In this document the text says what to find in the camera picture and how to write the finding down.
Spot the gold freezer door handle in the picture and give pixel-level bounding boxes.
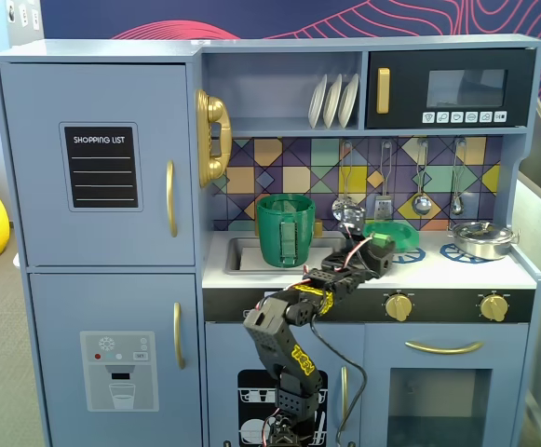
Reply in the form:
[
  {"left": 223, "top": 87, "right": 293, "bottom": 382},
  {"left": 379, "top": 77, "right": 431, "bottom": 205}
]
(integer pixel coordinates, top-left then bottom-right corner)
[{"left": 172, "top": 302, "right": 186, "bottom": 371}]

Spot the grey toy sink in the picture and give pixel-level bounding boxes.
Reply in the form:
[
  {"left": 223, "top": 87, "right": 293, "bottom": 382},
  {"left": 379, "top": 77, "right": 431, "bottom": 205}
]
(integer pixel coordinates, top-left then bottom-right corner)
[{"left": 224, "top": 236, "right": 351, "bottom": 275}]

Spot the white toy plate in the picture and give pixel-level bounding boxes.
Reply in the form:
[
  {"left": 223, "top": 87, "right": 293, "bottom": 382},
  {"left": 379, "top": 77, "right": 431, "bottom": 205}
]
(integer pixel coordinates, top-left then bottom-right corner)
[
  {"left": 308, "top": 74, "right": 329, "bottom": 129},
  {"left": 322, "top": 73, "right": 345, "bottom": 129},
  {"left": 337, "top": 73, "right": 360, "bottom": 129}
]

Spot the metal skimmer utensil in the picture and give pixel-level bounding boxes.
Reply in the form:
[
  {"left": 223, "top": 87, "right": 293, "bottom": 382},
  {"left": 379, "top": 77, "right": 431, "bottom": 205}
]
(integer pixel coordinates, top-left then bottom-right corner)
[{"left": 331, "top": 141, "right": 367, "bottom": 230}]

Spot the gold fridge door handle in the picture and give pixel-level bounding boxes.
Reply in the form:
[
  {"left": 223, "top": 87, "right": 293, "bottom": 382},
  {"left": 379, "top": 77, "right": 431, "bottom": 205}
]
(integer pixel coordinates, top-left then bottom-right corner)
[{"left": 165, "top": 160, "right": 179, "bottom": 238}]

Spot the grey water dispenser panel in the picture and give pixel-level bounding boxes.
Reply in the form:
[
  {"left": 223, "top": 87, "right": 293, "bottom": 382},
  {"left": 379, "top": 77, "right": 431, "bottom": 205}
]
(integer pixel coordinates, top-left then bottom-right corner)
[{"left": 79, "top": 331, "right": 160, "bottom": 413}]

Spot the metal spoon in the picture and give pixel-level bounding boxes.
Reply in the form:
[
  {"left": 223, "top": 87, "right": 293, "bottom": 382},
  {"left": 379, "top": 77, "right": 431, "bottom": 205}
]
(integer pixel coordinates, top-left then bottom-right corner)
[{"left": 450, "top": 137, "right": 467, "bottom": 216}]

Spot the blue freezer door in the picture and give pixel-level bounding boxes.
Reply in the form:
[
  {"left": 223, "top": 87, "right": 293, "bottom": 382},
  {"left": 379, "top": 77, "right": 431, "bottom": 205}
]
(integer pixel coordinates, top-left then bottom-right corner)
[{"left": 28, "top": 273, "right": 202, "bottom": 447}]

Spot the blue oven door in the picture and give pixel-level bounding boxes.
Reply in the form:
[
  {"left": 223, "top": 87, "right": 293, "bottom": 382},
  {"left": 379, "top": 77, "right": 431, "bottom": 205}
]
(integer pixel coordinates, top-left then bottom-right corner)
[{"left": 365, "top": 324, "right": 530, "bottom": 447}]

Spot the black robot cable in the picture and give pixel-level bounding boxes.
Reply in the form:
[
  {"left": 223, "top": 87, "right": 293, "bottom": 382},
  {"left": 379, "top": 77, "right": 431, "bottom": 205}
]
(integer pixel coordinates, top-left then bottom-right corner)
[{"left": 310, "top": 316, "right": 369, "bottom": 444}]

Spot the gold dishwasher door handle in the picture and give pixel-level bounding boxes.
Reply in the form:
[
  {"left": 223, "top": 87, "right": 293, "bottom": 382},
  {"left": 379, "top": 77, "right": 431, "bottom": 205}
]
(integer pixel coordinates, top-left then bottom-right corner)
[{"left": 340, "top": 366, "right": 350, "bottom": 432}]

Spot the metal ladle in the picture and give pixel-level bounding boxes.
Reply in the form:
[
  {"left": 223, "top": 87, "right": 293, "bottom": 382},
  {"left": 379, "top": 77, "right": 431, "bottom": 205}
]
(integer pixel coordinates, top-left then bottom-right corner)
[{"left": 412, "top": 138, "right": 432, "bottom": 216}]

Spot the blue fridge door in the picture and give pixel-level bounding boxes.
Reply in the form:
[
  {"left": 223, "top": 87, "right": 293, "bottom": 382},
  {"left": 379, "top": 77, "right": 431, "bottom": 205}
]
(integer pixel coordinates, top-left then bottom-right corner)
[{"left": 0, "top": 62, "right": 197, "bottom": 267}]

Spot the gold stove knob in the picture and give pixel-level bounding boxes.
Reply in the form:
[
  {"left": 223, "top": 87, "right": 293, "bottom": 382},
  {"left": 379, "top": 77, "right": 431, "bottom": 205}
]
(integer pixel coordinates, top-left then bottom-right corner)
[
  {"left": 479, "top": 292, "right": 510, "bottom": 323},
  {"left": 385, "top": 291, "right": 416, "bottom": 323}
]

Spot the green ribbed container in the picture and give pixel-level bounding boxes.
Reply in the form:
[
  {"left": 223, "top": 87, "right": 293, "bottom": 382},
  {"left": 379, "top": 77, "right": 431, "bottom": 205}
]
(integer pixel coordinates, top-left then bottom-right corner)
[{"left": 255, "top": 193, "right": 318, "bottom": 270}]

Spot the metal slotted spatula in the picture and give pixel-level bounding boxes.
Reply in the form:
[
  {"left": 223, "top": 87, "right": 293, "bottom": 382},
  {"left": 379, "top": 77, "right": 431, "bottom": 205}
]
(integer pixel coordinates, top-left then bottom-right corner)
[{"left": 374, "top": 140, "right": 395, "bottom": 220}]

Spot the black microwave door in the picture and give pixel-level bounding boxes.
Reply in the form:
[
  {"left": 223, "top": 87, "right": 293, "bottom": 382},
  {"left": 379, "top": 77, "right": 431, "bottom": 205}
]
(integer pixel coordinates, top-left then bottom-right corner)
[{"left": 365, "top": 47, "right": 537, "bottom": 130}]

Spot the black shopping list board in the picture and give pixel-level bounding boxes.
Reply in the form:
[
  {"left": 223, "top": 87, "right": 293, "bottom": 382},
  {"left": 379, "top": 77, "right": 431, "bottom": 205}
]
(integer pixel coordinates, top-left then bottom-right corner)
[{"left": 59, "top": 122, "right": 144, "bottom": 213}]

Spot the gold microwave handle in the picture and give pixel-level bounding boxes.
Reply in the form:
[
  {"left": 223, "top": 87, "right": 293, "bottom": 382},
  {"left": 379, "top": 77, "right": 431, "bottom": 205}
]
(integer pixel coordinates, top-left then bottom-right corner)
[{"left": 375, "top": 67, "right": 391, "bottom": 115}]

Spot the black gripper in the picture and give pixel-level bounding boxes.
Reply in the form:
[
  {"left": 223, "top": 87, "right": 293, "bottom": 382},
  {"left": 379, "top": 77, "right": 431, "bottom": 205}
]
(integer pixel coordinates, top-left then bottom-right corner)
[{"left": 339, "top": 222, "right": 398, "bottom": 278}]

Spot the gold oven door handle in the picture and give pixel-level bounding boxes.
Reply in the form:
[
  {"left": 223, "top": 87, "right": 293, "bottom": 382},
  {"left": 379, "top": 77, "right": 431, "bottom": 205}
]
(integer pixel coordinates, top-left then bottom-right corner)
[{"left": 404, "top": 340, "right": 485, "bottom": 357}]

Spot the blue dishwasher door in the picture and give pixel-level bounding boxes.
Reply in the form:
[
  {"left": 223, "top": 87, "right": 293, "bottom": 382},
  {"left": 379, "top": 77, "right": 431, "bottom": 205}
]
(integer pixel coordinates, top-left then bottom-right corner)
[{"left": 204, "top": 322, "right": 367, "bottom": 447}]

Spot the blue toy kitchen playset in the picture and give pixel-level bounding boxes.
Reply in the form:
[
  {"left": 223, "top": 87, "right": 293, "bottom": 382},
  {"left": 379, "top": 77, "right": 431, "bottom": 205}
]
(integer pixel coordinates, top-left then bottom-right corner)
[{"left": 0, "top": 34, "right": 541, "bottom": 447}]

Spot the steel pot with lid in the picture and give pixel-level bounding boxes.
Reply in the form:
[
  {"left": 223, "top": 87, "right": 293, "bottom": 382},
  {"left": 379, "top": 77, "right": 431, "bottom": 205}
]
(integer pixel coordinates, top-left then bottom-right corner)
[{"left": 447, "top": 220, "right": 521, "bottom": 261}]

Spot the gold toy telephone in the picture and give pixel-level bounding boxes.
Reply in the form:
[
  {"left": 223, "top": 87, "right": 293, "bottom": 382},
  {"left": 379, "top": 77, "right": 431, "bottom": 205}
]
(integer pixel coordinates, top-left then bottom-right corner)
[{"left": 194, "top": 88, "right": 233, "bottom": 189}]

